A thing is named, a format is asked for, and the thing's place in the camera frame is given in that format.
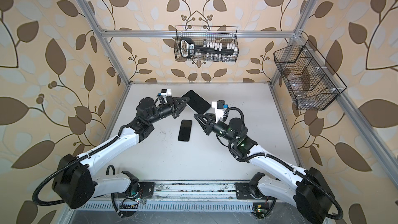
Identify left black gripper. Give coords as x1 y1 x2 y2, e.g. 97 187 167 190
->
144 96 187 126

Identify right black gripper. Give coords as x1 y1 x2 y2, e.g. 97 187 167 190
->
196 111 238 145

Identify black smartphone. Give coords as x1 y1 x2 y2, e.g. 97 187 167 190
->
182 90 211 115
178 120 192 142

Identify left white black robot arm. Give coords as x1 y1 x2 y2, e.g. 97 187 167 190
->
32 95 190 209

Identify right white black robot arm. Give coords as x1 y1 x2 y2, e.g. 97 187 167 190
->
194 107 344 224

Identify black tool with white bits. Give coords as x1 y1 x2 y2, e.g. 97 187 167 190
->
176 37 239 60

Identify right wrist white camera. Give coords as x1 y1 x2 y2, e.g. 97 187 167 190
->
211 100 229 123

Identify wrist white camera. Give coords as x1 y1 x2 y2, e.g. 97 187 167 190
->
157 89 172 104
211 100 229 123

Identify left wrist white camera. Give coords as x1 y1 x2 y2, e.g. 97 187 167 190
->
157 89 172 104

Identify back wall wire basket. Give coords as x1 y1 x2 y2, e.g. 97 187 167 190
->
174 24 239 63

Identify wall wire basket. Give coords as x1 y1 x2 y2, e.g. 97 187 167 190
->
174 24 239 63
273 40 347 111

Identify aluminium front rail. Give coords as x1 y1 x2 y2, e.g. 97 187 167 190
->
65 179 318 213

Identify right wall wire basket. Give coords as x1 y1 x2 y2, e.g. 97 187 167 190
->
273 40 347 111

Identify aluminium frame bars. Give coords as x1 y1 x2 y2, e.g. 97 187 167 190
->
75 0 398 185

